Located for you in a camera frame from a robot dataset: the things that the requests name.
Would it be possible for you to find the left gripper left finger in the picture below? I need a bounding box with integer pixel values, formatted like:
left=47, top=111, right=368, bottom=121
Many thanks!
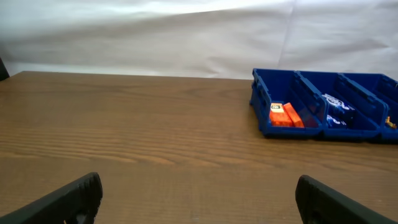
left=0, top=172, right=104, bottom=224

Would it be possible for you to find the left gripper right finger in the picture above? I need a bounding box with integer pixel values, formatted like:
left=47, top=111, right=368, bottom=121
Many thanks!
left=295, top=174, right=398, bottom=224

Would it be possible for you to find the orange candy box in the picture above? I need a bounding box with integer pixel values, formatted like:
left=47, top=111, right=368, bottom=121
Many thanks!
left=269, top=103, right=295, bottom=128
left=282, top=102, right=305, bottom=128

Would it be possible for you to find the blue candy pack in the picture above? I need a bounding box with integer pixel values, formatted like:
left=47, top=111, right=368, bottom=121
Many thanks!
left=322, top=93, right=356, bottom=121

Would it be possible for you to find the gold wrapped candy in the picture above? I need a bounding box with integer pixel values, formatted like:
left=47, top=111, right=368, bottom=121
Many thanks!
left=384, top=116, right=398, bottom=130

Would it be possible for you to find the blue tray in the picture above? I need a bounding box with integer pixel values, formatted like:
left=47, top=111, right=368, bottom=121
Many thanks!
left=249, top=68, right=398, bottom=144

